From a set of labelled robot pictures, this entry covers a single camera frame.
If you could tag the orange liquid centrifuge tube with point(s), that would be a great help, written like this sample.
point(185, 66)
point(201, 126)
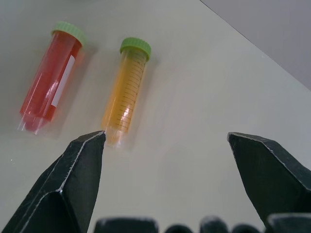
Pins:
point(126, 94)

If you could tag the red liquid centrifuge tube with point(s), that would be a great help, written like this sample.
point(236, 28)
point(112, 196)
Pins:
point(51, 80)

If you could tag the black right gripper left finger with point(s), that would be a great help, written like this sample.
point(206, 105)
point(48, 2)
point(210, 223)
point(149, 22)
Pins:
point(68, 184)

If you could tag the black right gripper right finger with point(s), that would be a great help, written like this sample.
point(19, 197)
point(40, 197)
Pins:
point(269, 174)

